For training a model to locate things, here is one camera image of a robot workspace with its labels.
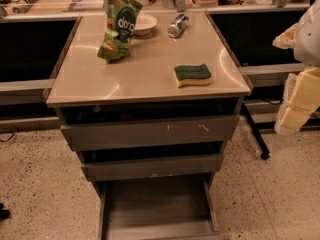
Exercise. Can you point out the green and yellow sponge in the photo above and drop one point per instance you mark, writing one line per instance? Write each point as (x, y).
(192, 75)

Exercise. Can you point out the white bowl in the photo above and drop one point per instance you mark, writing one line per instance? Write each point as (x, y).
(144, 24)

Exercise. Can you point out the grey drawer cabinet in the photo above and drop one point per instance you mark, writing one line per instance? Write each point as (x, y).
(142, 86)

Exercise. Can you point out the top grey drawer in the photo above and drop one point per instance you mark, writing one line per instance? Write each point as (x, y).
(144, 133)

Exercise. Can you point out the silver soda can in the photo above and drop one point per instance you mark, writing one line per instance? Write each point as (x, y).
(178, 25)

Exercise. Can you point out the black table leg frame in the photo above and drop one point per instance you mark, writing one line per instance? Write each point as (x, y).
(261, 117)

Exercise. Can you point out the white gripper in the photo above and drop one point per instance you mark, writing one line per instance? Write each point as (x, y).
(308, 39)

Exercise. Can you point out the bottom grey drawer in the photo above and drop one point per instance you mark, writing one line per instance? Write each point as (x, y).
(167, 208)

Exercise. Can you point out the green snack bag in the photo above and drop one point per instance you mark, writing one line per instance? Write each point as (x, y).
(121, 21)

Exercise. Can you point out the black object on floor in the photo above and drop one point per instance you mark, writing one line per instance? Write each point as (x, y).
(4, 213)

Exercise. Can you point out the grey drawer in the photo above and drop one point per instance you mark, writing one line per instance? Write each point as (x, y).
(167, 208)
(144, 133)
(153, 167)

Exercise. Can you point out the middle grey drawer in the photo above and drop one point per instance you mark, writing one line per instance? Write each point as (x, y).
(153, 167)

